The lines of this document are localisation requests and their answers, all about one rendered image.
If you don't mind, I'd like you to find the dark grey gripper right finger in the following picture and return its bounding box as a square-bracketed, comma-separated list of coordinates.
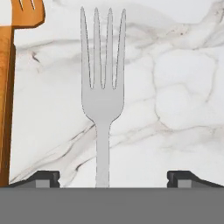
[166, 170, 224, 189]

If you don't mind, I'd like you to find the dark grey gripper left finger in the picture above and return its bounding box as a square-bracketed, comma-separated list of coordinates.
[10, 170, 61, 189]

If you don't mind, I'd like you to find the silver metal fork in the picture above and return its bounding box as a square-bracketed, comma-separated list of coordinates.
[80, 6, 128, 189]

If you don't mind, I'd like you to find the slotted wooden spatula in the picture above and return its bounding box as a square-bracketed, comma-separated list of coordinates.
[0, 0, 46, 187]

